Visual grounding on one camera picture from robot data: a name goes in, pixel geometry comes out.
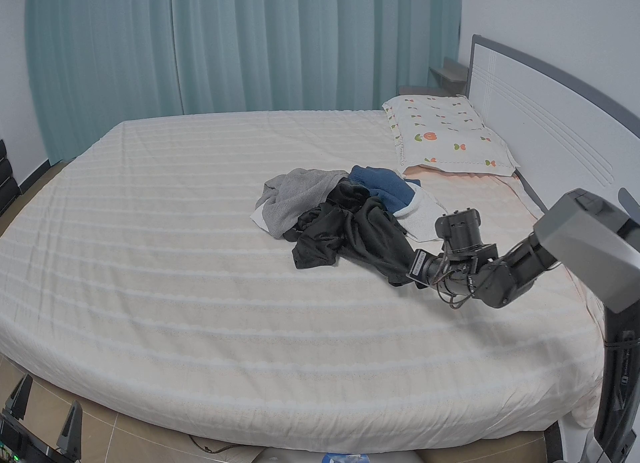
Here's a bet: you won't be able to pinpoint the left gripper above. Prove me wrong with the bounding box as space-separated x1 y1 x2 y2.
0 373 84 463

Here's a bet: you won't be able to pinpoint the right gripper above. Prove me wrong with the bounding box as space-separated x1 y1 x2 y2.
406 248 453 297

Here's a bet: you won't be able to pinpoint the black trousers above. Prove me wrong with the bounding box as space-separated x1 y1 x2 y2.
291 184 418 288

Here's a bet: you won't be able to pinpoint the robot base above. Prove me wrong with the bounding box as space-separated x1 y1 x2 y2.
252 446 401 463

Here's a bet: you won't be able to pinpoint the pile of clothes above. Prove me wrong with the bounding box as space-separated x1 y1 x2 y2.
250 165 449 244

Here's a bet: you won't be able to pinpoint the bed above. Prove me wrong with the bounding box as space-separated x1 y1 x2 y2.
0 34 640 459

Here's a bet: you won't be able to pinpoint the white printed pillow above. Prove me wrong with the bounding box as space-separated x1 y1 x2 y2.
382 95 521 175

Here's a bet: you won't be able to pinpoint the grey bedside table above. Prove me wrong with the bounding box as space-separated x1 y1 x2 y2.
398 57 471 98

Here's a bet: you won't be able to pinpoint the blue-green curtain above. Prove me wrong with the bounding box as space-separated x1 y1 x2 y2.
170 0 463 115
25 0 187 162

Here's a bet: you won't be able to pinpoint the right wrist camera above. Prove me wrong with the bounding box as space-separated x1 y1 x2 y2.
434 208 499 263

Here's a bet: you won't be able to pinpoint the black cable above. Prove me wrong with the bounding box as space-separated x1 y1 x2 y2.
187 433 261 455

